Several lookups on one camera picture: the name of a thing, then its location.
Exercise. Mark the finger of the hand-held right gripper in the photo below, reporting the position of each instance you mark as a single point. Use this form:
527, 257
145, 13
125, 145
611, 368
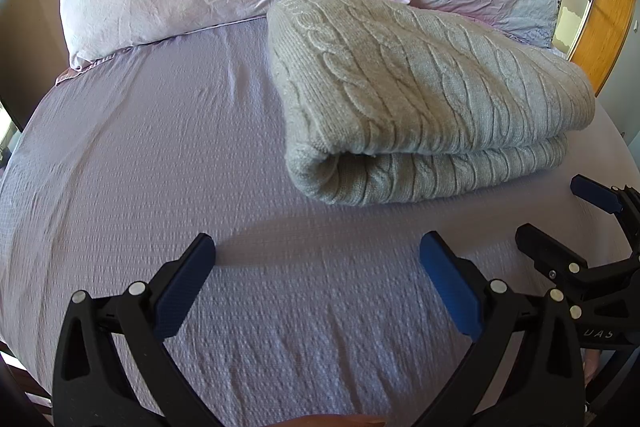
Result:
595, 194
547, 249

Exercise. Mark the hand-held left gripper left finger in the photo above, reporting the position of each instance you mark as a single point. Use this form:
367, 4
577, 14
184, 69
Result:
177, 292

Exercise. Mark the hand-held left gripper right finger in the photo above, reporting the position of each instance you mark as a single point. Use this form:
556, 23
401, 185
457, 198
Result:
452, 287

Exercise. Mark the lilac bed sheet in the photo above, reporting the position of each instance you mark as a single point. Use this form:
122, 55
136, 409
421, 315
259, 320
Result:
175, 167

